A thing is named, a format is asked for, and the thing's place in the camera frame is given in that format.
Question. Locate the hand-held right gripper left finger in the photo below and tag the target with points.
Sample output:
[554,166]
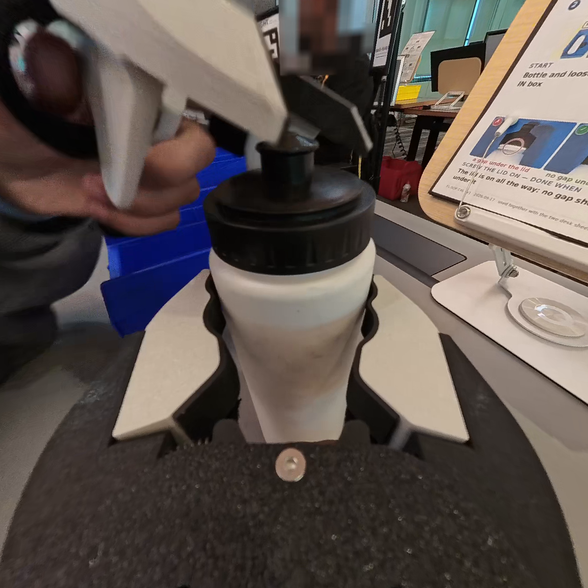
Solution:
[170,367]

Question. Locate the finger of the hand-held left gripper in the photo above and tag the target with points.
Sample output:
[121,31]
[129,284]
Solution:
[330,105]
[206,59]

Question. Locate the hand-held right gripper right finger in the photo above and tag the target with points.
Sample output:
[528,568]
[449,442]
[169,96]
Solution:
[409,367]

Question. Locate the blue storage bin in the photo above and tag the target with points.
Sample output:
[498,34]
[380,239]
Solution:
[151,275]

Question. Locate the white plastic bottle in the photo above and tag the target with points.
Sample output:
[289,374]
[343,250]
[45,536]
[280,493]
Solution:
[294,312]

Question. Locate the small clear bottle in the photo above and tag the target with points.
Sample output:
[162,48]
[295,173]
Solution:
[406,193]

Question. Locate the person's left hand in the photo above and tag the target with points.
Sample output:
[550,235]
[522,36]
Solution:
[160,193]

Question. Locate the black pole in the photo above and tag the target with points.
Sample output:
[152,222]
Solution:
[386,115]

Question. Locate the black framed marker sign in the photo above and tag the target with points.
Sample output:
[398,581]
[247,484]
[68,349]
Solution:
[271,41]

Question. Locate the background yellow bin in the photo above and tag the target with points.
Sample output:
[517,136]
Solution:
[409,92]

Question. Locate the white stand base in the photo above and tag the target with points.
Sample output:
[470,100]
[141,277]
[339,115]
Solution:
[468,303]

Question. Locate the pole marker sign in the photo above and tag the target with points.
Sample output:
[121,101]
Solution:
[385,32]

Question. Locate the red bag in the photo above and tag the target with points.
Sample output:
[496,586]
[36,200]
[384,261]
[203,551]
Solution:
[397,177]

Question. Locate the background wooden desk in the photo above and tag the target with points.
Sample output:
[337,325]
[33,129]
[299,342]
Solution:
[432,112]

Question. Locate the background instruction sheets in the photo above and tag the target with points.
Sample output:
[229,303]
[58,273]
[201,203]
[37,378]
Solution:
[419,50]

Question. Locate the background wooden document stand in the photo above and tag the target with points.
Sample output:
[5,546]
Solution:
[459,73]

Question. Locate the instruction sheet on stand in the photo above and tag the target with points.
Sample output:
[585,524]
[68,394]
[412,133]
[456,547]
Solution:
[464,115]

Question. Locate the printed instruction sheet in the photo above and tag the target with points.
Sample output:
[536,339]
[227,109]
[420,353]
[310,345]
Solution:
[551,92]

